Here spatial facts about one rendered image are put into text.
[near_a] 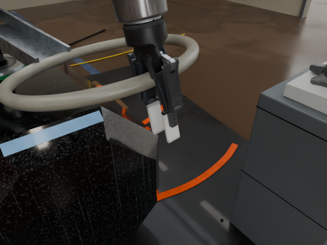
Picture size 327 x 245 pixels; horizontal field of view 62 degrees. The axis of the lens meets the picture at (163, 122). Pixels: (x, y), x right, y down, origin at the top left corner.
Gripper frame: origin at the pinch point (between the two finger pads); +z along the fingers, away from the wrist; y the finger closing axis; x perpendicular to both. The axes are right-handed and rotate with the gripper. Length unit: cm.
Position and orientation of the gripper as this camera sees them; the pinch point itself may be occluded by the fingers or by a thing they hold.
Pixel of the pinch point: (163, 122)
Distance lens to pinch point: 56.4
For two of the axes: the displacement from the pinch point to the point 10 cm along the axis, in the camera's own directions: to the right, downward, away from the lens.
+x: -7.8, 4.1, -4.7
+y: -6.0, -2.8, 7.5
